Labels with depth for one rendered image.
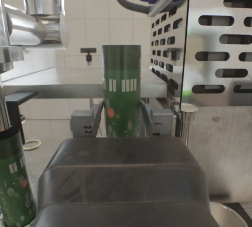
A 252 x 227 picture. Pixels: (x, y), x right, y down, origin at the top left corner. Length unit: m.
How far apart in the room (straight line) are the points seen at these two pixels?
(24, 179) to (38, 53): 0.29
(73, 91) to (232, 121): 0.21
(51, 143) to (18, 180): 0.33
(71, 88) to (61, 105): 1.55
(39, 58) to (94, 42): 1.23
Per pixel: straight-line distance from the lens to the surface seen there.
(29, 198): 0.22
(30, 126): 2.00
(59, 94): 0.26
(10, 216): 0.23
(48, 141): 0.54
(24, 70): 0.37
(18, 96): 0.25
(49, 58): 0.48
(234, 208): 0.35
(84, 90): 0.25
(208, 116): 0.24
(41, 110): 1.89
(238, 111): 0.26
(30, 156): 0.49
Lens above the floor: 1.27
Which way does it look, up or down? 16 degrees down
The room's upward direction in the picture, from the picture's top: straight up
